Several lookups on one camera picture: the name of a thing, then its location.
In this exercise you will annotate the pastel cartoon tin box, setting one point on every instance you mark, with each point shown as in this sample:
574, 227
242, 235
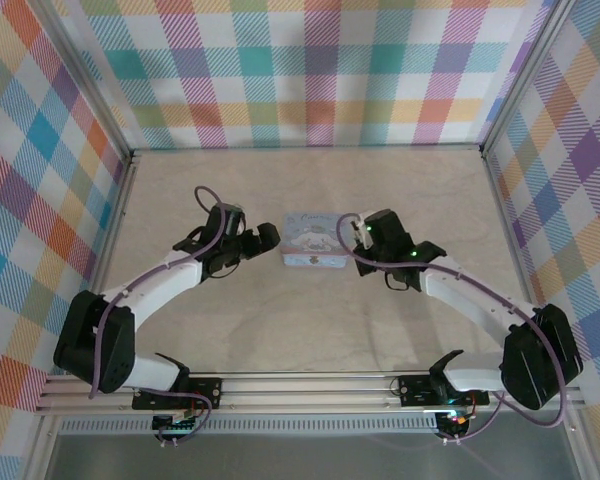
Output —
312, 240

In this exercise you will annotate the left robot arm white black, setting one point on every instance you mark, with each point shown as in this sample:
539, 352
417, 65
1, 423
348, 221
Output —
150, 295

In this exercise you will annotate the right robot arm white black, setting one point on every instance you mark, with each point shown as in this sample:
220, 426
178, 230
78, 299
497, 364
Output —
470, 300

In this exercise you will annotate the right controller circuit board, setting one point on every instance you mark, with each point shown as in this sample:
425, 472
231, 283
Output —
452, 420

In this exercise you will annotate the controller circuit board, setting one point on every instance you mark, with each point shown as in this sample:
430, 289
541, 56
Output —
175, 425
452, 420

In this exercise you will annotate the left controller circuit board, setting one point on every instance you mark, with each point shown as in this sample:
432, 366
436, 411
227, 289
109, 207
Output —
175, 425

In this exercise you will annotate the thin aluminium rear rail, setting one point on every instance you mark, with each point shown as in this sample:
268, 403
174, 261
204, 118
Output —
305, 149

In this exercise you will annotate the aluminium side rail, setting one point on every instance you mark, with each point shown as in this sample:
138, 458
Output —
110, 250
496, 190

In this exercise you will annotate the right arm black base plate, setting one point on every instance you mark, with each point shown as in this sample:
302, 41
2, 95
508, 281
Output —
415, 390

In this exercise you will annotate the long aluminium mounting rail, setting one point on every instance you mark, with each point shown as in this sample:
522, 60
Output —
305, 390

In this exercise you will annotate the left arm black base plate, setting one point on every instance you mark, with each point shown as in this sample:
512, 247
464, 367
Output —
205, 392

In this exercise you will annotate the aluminium frame post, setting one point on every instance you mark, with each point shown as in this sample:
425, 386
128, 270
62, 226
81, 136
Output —
90, 75
526, 75

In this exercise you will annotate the grey metal base plate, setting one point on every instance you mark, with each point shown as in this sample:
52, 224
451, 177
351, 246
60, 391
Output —
305, 460

